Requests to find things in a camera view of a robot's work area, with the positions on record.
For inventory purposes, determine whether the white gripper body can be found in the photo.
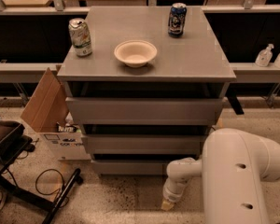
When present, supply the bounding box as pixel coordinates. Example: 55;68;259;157
162;179;188;203

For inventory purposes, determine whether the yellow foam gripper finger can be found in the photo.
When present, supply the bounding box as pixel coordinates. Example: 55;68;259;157
161;200;175;211

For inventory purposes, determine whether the grey bottom drawer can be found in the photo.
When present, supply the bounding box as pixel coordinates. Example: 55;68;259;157
91;153;199;176

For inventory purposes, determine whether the grey drawer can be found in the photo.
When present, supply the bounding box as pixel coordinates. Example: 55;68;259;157
66;81;222;125
82;124;210;155
91;153;199;176

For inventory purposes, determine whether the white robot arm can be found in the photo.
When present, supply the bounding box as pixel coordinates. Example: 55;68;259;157
161;128;280;224

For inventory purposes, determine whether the grey drawer cabinet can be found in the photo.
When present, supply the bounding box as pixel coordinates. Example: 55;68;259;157
56;6;236;173

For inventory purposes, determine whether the grey middle drawer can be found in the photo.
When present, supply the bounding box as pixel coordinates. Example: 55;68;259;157
82;124;210;155

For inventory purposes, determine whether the grey top drawer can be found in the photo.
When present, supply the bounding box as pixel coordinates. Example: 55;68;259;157
66;81;222;125

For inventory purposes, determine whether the beige paper bowl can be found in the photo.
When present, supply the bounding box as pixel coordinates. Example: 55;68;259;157
114;40;158;68

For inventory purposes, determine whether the open cardboard box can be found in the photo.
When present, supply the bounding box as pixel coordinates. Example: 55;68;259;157
21;68;91;161

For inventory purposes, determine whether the left sanitizer pump bottle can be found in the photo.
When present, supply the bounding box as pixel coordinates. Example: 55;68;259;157
255;44;274;67

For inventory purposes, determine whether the blue soda can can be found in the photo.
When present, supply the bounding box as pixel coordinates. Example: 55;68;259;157
168;3;187;37

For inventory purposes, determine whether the black rolling stand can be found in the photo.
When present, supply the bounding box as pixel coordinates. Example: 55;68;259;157
0;108;84;224

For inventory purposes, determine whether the green white soda can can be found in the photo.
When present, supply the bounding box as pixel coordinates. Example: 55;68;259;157
68;18;92;57

